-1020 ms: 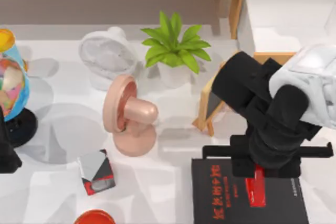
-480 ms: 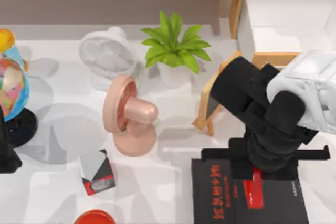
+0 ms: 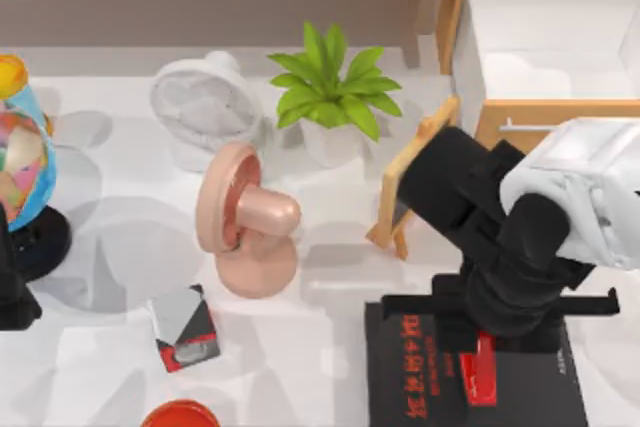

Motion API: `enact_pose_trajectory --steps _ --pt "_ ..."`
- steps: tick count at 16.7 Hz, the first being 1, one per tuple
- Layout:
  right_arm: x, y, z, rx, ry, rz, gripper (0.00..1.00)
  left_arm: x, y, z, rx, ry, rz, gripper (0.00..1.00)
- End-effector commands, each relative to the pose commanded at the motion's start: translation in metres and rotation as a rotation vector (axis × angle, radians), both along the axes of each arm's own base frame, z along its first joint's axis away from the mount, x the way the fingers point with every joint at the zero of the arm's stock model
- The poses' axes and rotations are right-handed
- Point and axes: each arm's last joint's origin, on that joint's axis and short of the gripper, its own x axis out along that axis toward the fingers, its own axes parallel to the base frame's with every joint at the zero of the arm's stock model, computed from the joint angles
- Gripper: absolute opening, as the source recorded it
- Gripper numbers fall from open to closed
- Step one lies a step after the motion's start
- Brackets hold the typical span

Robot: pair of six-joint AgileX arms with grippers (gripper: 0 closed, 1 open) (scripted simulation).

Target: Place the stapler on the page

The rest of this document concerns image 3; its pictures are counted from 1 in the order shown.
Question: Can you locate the black and red book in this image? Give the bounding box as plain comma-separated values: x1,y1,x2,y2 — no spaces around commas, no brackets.
364,300,591,427

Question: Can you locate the pale wooden drawer front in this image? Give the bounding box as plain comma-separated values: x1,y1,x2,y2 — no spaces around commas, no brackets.
473,98,640,154

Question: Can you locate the pink desk fan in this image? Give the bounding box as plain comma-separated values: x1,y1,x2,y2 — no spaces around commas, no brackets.
195,141,303,299

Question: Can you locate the red and black small box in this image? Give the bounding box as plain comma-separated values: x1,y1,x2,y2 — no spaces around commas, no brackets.
146,283,223,375

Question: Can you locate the green plant in white pot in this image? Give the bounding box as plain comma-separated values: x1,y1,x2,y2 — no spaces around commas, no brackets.
266,21,404,171

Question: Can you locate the red bowl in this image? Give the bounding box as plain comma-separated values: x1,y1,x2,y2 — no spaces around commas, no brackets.
139,398,222,427

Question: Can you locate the wooden cabinet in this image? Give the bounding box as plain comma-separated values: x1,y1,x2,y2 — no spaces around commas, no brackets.
433,0,640,79

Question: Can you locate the white desk fan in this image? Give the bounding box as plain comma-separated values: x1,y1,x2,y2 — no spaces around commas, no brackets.
148,50,265,174

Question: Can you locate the wooden open shelf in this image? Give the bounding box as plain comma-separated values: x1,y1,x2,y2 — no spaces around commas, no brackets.
0,0,452,69

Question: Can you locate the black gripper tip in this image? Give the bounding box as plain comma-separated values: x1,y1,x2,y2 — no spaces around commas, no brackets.
0,206,43,333

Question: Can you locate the colourful globe on black stand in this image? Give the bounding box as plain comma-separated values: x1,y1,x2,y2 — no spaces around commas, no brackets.
0,53,73,284

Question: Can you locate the metal drawer handle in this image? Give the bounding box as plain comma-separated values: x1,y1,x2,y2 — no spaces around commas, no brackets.
498,117,569,134

